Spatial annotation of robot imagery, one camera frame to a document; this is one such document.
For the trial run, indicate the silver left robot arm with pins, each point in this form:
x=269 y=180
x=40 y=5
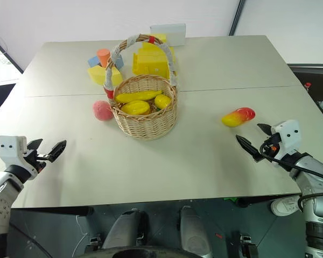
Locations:
x=0 y=207

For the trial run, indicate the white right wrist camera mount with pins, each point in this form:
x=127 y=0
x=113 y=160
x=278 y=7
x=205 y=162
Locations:
x=288 y=132

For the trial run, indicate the pink toy peach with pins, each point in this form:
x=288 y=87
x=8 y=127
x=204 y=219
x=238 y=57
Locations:
x=102 y=110

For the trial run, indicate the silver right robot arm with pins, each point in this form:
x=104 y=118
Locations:
x=313 y=168

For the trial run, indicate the yellow toy star fruit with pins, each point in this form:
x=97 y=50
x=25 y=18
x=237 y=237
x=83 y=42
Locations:
x=136 y=107

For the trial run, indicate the dark grey wall post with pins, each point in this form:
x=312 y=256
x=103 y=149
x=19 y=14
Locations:
x=237 y=17

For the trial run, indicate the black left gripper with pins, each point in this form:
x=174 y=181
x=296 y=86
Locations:
x=37 y=164

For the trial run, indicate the yellow toy banana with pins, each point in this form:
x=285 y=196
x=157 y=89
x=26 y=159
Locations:
x=138 y=96

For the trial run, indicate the yellow plastic toy box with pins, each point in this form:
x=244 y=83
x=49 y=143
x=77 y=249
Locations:
x=150 y=63

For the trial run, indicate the black table frame bar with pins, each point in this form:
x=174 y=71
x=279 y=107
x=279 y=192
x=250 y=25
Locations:
x=51 y=211

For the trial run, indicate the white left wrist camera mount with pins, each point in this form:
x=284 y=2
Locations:
x=9 y=150

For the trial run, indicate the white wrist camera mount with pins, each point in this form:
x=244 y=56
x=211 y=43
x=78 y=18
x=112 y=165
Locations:
x=9 y=150
x=288 y=132

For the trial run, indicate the small red knob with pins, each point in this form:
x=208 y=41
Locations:
x=308 y=86

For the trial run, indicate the white round device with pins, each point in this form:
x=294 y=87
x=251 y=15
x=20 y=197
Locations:
x=284 y=207

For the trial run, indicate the grey rounded robot leg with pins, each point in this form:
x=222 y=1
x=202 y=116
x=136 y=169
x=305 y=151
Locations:
x=192 y=231
x=123 y=228

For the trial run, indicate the black rounded robot base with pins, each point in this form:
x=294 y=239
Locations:
x=140 y=254

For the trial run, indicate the yellow foam arch block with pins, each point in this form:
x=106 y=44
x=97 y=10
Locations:
x=99 y=75

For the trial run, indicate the yellow toy lemon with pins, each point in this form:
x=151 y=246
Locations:
x=162 y=101

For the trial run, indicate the blue foam block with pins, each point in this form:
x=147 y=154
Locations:
x=119 y=62
x=94 y=61

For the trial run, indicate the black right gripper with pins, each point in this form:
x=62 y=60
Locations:
x=270 y=146

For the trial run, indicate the white rectangular box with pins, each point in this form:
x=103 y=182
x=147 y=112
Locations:
x=175 y=33

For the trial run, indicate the red and yellow toy mango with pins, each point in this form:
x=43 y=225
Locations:
x=237 y=117

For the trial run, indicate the orange foam cylinder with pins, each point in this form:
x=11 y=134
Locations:
x=103 y=57

